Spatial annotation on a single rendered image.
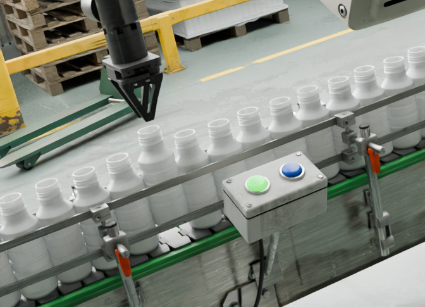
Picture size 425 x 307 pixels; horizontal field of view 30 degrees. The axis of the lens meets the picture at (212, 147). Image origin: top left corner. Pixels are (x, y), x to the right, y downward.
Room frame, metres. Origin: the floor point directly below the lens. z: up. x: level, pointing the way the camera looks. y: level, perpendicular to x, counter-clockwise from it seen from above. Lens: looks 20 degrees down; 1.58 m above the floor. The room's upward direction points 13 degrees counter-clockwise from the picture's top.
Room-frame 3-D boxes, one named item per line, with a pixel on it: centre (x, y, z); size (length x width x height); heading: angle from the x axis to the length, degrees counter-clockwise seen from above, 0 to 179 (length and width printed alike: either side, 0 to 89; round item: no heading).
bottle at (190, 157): (1.23, 0.04, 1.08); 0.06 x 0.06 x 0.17
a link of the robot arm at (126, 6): (1.21, 0.09, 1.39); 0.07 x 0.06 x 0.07; 21
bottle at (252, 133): (1.27, -0.07, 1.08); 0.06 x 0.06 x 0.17
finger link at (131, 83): (1.20, 0.09, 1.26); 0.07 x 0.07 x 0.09; 20
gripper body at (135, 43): (1.20, 0.09, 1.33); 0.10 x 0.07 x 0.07; 20
